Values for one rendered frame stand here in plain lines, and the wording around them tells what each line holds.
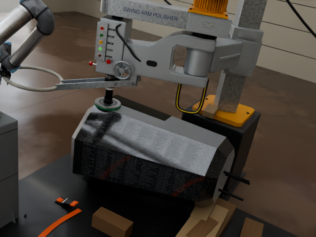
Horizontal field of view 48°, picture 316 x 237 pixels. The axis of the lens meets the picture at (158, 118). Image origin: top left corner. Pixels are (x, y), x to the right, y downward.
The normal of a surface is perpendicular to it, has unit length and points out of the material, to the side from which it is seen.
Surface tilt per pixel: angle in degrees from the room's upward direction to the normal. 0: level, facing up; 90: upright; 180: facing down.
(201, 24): 90
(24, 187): 0
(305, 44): 90
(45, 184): 0
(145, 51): 90
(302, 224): 0
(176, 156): 45
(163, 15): 90
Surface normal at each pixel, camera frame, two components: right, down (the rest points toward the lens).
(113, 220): 0.16, -0.89
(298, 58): -0.53, 0.28
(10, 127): 0.83, 0.35
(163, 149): -0.18, -0.40
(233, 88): 0.00, 0.43
